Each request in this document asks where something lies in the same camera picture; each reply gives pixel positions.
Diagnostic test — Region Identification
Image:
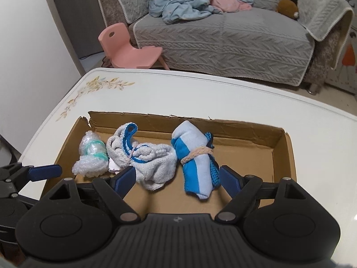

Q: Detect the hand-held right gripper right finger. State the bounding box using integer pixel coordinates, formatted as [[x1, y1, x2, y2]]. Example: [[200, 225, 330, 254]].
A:
[[215, 165, 310, 224]]

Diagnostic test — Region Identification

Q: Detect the bubble wrap bundle green band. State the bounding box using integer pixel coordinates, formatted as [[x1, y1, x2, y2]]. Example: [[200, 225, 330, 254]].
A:
[[72, 131, 109, 178]]

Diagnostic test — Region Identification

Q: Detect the grey sock bundle blue trim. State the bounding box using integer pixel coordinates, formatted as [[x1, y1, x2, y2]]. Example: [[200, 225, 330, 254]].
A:
[[106, 122, 177, 192]]

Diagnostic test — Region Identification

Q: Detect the pink plastic chair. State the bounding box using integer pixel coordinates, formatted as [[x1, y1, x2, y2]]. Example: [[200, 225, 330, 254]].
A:
[[98, 23, 170, 70]]

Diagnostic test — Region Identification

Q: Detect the brown plush toy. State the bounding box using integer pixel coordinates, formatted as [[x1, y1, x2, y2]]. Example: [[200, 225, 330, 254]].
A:
[[276, 0, 299, 20]]

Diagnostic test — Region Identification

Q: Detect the grey quilted sofa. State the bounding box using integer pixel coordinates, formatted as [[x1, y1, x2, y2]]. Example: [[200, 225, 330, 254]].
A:
[[97, 0, 355, 94]]

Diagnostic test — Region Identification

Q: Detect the brown cardboard box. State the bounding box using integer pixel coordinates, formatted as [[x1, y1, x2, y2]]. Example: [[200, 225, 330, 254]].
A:
[[45, 111, 296, 221]]

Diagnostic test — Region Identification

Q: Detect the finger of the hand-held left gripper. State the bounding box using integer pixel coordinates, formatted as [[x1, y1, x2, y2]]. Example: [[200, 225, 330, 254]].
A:
[[0, 162, 62, 201]]

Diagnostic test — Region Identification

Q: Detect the light blue blanket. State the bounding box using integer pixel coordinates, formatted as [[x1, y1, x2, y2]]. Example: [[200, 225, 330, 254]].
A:
[[148, 0, 254, 24]]

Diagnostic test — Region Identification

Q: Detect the blue striped sock bundle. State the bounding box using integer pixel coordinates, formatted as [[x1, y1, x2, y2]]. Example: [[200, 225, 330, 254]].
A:
[[171, 120, 222, 201]]

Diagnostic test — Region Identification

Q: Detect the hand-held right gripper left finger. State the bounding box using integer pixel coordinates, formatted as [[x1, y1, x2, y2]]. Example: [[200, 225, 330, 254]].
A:
[[42, 165, 141, 224]]

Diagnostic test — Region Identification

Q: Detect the pink cloth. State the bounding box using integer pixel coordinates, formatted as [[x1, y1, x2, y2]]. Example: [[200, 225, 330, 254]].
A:
[[209, 0, 253, 13]]

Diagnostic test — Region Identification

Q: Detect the dark wooden door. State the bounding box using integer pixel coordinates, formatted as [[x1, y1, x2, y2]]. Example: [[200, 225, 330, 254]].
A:
[[47, 0, 105, 60]]

